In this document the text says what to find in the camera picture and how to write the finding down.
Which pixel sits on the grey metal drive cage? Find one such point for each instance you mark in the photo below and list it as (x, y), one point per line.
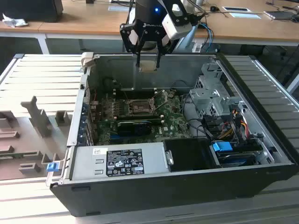
(208, 98)

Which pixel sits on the white camera with black bracket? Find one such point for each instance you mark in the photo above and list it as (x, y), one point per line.
(178, 29)

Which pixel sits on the black open PC case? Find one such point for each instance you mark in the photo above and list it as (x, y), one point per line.
(163, 198)

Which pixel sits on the CPU socket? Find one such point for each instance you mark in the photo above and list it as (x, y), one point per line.
(140, 107)

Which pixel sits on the black graphics card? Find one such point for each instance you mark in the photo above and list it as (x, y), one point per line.
(133, 130)

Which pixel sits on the black hard disk drive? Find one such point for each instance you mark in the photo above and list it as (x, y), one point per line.
(236, 158)

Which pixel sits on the black computer tower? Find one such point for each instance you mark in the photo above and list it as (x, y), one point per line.
(30, 10)

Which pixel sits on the grey laptop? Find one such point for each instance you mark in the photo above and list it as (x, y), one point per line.
(279, 14)

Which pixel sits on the silver power supply unit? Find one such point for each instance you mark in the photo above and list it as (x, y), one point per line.
(86, 161)

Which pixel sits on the blue plastic case latch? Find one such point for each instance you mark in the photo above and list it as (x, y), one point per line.
(51, 167)

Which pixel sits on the green motherboard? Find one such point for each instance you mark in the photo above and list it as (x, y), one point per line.
(174, 121)

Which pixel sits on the green RAM stick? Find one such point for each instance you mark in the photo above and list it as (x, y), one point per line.
(18, 155)

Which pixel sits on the grey parts rack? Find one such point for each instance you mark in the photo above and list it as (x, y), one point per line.
(25, 137)

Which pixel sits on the wooden office desk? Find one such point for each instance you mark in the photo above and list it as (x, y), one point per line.
(233, 28)

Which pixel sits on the round coin battery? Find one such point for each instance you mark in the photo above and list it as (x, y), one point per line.
(171, 93)

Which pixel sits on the silver square CPU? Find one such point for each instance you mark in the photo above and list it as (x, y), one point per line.
(147, 66)

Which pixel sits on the beige plastic case latch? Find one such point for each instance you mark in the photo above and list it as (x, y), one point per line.
(86, 59)

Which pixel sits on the black RAM slot white clips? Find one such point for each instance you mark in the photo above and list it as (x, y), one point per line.
(140, 121)
(121, 89)
(121, 93)

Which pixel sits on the blue disk carrier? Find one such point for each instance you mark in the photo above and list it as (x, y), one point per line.
(222, 147)

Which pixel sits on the black computer mouse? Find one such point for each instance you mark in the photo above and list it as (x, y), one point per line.
(213, 9)

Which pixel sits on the blue expansion slot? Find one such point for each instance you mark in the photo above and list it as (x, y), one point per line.
(114, 137)

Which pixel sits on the crumpled white paper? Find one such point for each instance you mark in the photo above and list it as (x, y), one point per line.
(14, 22)

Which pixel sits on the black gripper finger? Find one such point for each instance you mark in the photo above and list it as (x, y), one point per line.
(126, 38)
(163, 46)

